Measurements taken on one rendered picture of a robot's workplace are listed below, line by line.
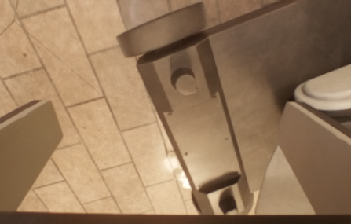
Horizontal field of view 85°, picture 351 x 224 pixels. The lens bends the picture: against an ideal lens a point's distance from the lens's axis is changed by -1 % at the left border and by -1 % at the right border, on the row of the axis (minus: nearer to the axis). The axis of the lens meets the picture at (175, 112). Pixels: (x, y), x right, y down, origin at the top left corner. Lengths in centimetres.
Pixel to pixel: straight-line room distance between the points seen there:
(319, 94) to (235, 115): 18
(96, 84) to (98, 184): 37
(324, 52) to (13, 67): 76
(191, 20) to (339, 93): 26
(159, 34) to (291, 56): 29
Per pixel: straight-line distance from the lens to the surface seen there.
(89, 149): 71
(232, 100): 46
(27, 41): 65
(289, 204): 24
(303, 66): 52
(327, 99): 39
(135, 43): 39
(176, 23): 37
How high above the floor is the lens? 57
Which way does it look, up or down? 66 degrees down
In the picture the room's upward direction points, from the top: 164 degrees clockwise
